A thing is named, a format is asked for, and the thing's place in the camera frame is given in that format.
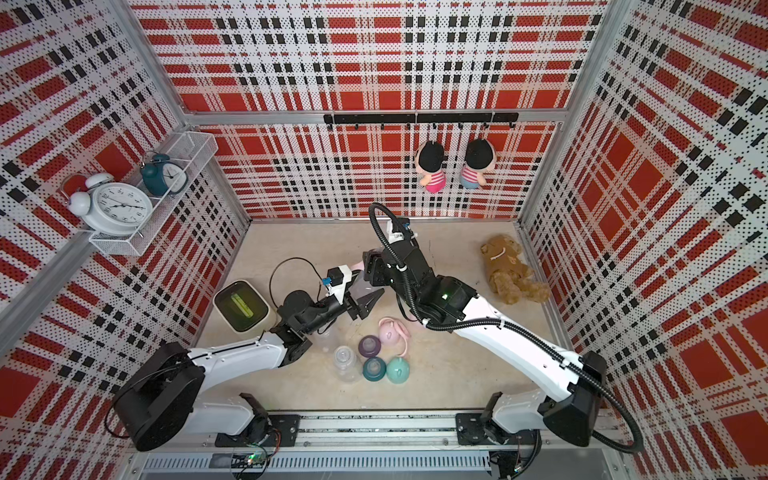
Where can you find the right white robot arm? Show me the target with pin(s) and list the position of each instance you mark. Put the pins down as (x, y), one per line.
(572, 401)

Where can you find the white green sterilizer box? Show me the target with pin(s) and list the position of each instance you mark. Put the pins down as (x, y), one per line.
(243, 308)

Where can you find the mint green bottle cap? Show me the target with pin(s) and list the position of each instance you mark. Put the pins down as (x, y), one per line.
(398, 370)

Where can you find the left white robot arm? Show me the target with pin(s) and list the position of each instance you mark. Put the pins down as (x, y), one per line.
(161, 400)

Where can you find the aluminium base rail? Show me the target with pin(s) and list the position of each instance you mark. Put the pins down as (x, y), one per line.
(327, 442)

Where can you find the green circuit board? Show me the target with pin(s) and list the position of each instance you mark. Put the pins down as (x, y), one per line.
(239, 461)

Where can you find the teal alarm clock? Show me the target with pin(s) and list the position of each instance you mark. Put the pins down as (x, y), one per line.
(161, 176)

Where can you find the large white alarm clock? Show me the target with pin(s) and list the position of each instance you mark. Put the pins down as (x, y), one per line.
(110, 207)

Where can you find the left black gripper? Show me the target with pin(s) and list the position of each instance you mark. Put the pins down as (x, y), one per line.
(360, 307)

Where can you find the clear baby bottle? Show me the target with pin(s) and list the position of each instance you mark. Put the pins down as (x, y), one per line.
(327, 340)
(359, 286)
(346, 364)

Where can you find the doll with blue pants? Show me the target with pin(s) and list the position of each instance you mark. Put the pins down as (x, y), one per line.
(480, 158)

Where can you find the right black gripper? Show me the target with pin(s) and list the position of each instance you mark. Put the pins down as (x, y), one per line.
(374, 268)

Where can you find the doll with pink pants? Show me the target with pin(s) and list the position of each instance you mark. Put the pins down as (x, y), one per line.
(429, 165)

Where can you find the clear baby bottle bottom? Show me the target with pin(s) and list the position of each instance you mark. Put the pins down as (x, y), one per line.
(346, 364)

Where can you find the clear baby bottle top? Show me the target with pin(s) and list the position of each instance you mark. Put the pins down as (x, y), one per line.
(359, 286)

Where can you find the white wire shelf basket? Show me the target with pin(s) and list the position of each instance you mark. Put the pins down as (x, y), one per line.
(193, 151)

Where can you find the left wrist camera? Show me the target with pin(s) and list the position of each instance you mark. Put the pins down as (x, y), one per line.
(336, 281)

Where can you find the pink pig cap left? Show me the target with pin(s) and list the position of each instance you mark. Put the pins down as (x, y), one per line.
(389, 331)

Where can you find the clear baby bottle middle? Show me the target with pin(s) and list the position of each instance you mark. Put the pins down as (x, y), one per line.
(327, 340)

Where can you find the brown teddy bear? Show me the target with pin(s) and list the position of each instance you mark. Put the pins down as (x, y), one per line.
(508, 276)

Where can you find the black hook rail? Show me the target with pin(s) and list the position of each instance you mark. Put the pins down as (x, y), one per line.
(454, 117)

